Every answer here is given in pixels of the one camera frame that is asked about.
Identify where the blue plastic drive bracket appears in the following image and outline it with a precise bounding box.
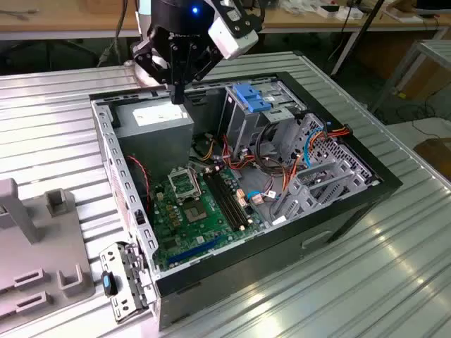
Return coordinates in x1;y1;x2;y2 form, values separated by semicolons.
232;82;274;113

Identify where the blue data wire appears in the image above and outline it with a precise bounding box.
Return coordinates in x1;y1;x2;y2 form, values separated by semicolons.
303;127;326;168

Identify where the thin red fan wire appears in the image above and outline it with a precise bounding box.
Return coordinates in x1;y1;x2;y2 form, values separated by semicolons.
125;154;153;214

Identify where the grey cable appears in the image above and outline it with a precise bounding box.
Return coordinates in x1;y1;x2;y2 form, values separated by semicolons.
97;0;128;68

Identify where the thick black cable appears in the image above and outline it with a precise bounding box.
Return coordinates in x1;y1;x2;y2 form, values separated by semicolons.
254;122;288;168

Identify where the blue expansion slot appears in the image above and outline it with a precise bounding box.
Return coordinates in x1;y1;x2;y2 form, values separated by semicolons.
167;234;223;267

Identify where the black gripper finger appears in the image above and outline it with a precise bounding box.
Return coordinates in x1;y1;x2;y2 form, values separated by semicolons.
177;42;223;105
132;39;179;105

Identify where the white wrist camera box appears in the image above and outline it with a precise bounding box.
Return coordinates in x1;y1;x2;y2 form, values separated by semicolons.
207;0;264;61

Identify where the black RAM slot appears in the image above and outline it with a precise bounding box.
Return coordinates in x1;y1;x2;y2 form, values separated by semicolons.
204;172;242;232
214;170;250;230

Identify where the orange red wire bundle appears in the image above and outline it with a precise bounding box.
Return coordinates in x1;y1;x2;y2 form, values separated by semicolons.
221;133;300;198

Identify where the grey parts rack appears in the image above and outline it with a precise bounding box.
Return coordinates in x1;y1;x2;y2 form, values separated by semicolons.
0;177;96;334

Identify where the yellow wire bundle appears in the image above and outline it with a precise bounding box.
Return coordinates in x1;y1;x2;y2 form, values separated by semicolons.
200;133;216;161

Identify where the orange red yellow power wire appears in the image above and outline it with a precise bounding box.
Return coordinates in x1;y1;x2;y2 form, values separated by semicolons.
326;123;353;140

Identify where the brown cardboard box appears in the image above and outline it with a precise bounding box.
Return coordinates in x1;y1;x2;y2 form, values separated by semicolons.
401;61;451;99
412;138;451;177

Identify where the short light blue wire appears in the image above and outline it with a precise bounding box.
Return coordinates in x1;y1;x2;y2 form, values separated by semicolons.
245;189;264;206

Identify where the black open PC case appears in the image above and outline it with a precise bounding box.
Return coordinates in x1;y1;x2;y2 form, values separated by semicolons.
87;71;404;332

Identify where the aluminium frame stand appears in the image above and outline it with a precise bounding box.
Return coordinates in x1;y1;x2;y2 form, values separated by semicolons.
369;38;451;124

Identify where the grey power supply unit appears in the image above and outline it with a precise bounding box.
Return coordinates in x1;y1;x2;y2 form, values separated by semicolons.
112;97;195;184

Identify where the grey metal drive cage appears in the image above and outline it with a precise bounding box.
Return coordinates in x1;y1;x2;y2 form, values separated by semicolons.
218;77;307;158

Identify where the grey metal disk bay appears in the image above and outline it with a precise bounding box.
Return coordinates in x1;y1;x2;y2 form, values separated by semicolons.
269;154;383;226

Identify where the metal socket cover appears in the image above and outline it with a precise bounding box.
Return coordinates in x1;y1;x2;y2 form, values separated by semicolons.
167;168;202;204

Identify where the green motherboard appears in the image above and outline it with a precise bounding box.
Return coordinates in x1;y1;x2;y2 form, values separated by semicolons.
149;165;267;273

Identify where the metal expansion card bracket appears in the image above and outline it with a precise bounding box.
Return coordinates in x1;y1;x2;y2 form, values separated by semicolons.
98;241;158;325

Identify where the wooden desk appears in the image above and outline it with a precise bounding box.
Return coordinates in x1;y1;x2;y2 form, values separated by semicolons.
0;0;451;42

